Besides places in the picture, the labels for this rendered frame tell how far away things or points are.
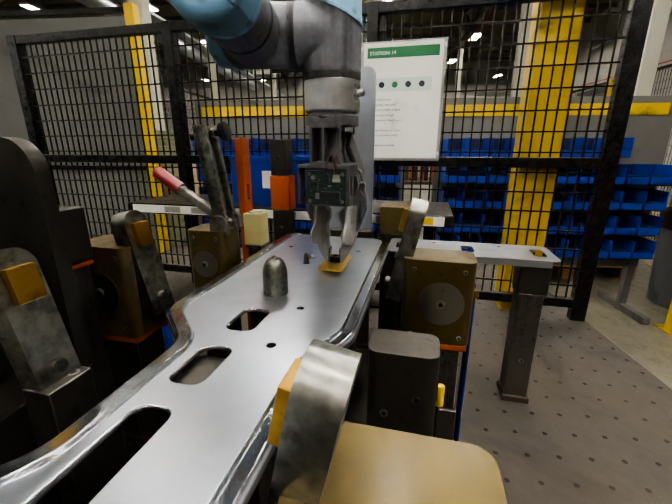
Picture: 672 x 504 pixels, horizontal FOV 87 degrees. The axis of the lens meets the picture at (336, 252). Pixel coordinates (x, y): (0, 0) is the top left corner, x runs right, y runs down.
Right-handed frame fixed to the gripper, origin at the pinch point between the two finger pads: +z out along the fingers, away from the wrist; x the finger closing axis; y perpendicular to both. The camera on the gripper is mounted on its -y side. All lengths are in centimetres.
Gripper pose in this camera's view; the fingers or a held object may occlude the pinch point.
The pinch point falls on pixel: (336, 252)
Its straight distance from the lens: 56.5
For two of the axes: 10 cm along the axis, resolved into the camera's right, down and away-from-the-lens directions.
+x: 9.7, 0.7, -2.3
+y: -2.4, 2.8, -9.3
